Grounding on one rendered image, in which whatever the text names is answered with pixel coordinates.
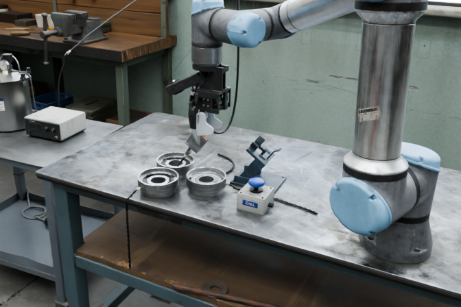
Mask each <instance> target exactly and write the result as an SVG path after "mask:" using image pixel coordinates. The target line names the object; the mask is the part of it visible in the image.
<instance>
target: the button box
mask: <svg viewBox="0 0 461 307"><path fill-rule="evenodd" d="M273 206H274V188H273V187H270V186H262V187H259V190H255V189H254V187H252V186H250V185H249V184H248V183H247V184H246V185H245V186H244V187H243V188H242V189H241V190H240V191H239V192H238V193H237V209H238V210H242V211H245V212H249V213H253V214H257V215H260V216H264V214H265V213H266V212H267V211H268V210H269V209H270V208H273Z"/></svg>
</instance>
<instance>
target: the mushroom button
mask: <svg viewBox="0 0 461 307"><path fill-rule="evenodd" d="M248 184H249V185H250V186H252V187H254V189H255V190H259V187H262V186H264V185H265V181H264V179H262V178H260V177H252V178H250V179H249V180H248Z"/></svg>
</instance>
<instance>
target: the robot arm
mask: <svg viewBox="0 0 461 307"><path fill-rule="evenodd" d="M427 6H428V0H287V1H285V2H283V3H280V4H278V5H276V6H274V7H271V8H262V9H255V10H241V11H237V10H227V9H224V1H223V0H193V1H192V10H191V61H192V69H194V70H196V71H198V72H197V73H194V74H192V75H190V76H188V77H185V78H183V79H180V80H179V79H177V80H174V81H172V82H171V83H170V84H169V85H168V86H167V87H165V88H166V90H167V92H168V94H169V96H171V95H177V94H180V93H181V92H182V91H184V89H187V88H189V87H191V86H192V89H191V92H190V96H189V111H188V116H189V124H190V128H191V131H192V134H193V136H194V138H195V140H196V142H197V144H198V145H200V136H208V135H212V134H213V133H214V130H218V129H220V128H222V122H221V121H220V120H218V119H217V118H215V114H219V110H226V109H227V108H228V107H230V106H231V87H228V86H226V72H227V71H228V68H229V65H224V64H222V63H221V62H222V46H223V43H227V44H230V45H235V46H237V47H241V48H246V47H247V48H254V47H257V46H258V44H259V43H261V42H263V41H267V40H275V39H284V38H288V37H290V36H293V35H294V34H295V33H296V32H299V31H301V30H304V29H307V28H309V27H313V26H315V25H318V24H321V23H324V22H326V21H330V20H332V19H335V18H337V17H340V16H343V15H345V14H349V13H351V12H354V11H356V13H358V15H359V16H360V17H361V18H362V37H361V47H360V56H359V73H358V83H357V100H356V109H355V126H354V135H353V150H352V151H350V152H349V153H347V154H346V155H345V157H344V159H343V168H342V178H341V179H339V180H337V181H336V182H335V184H334V185H333V186H332V187H331V190H330V193H329V202H330V205H331V209H332V211H333V213H334V215H335V216H336V217H337V218H338V219H339V221H340V223H341V224H342V225H343V226H344V227H345V228H347V229H348V230H350V231H352V232H354V233H356V234H360V241H361V243H362V245H363V246H364V248H365V249H366V250H368V251H369V252H370V253H371V254H373V255H375V256H376V257H378V258H381V259H383V260H387V261H389V262H395V263H399V264H416V263H420V262H423V261H425V260H427V259H428V258H429V257H430V255H431V253H432V247H433V239H432V232H431V228H430V223H429V216H430V212H431V209H432V203H433V199H434V193H435V190H436V183H437V180H438V174H439V173H440V157H439V155H438V154H437V153H435V152H434V151H432V150H430V149H428V148H426V147H422V146H420V145H415V144H412V143H403V142H402V140H403V128H404V122H405V111H406V104H407V93H408V86H409V80H410V69H411V62H412V51H413V44H414V32H415V27H416V21H417V20H418V19H419V18H420V17H421V16H422V15H424V13H426V11H427ZM228 93H229V102H228ZM198 110H200V111H198Z"/></svg>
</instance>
